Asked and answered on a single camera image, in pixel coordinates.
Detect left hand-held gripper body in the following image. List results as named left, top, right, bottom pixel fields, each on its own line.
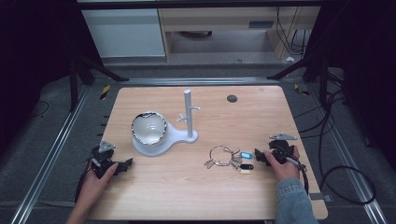
left=90, top=139, right=117, bottom=180

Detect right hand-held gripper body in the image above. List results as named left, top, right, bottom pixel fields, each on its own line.
left=267, top=133, right=299, bottom=166

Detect person's right hand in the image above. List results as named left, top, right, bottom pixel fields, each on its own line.
left=263, top=145, right=302, bottom=182

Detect person's left hand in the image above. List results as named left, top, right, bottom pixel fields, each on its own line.
left=79, top=161, right=120, bottom=207

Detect black and yellow key tag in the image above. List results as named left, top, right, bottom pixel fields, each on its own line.
left=238, top=163, right=255, bottom=175

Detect bunch of metal keys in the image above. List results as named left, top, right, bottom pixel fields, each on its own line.
left=229, top=148, right=244, bottom=171

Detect white bowl with dark rim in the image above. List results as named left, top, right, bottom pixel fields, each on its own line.
left=130, top=110, right=169, bottom=147

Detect yellow and black tape strip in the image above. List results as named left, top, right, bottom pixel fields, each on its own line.
left=293, top=83, right=312, bottom=97
left=99, top=84, right=111, bottom=101

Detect white key holder stand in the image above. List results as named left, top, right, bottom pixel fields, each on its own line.
left=132, top=89, right=202, bottom=158

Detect black metal stand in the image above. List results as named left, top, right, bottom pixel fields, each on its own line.
left=67, top=46, right=130, bottom=113
left=266, top=46, right=347, bottom=108

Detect white cabinet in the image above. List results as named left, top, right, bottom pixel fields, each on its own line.
left=81, top=7, right=166, bottom=59

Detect light wooden desk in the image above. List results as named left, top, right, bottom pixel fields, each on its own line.
left=157, top=6, right=321, bottom=62

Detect right hand-held gripper cable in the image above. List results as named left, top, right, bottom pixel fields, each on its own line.
left=286, top=156, right=310, bottom=196

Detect large metal key ring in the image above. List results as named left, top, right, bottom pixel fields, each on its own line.
left=208, top=144, right=233, bottom=167

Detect aluminium floor rail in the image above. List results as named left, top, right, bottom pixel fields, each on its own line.
left=10, top=83, right=92, bottom=224
left=306, top=83, right=390, bottom=224

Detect black floor cable loop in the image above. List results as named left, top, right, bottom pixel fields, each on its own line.
left=318, top=90, right=377, bottom=206

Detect hanging black cables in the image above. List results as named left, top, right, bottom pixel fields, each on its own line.
left=275, top=7, right=312, bottom=57

